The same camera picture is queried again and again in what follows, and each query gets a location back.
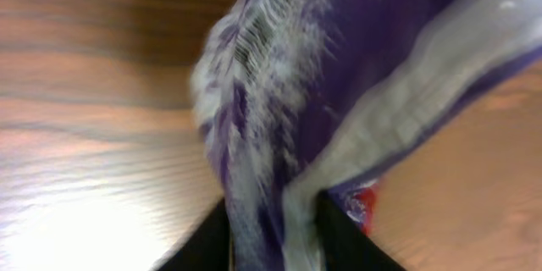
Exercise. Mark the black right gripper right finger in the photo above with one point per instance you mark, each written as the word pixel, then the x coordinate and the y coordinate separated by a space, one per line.
pixel 346 247

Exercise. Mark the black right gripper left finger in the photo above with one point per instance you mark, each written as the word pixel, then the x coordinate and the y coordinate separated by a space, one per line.
pixel 208 248

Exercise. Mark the purple snack package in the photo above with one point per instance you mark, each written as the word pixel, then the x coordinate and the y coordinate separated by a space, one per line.
pixel 296 97

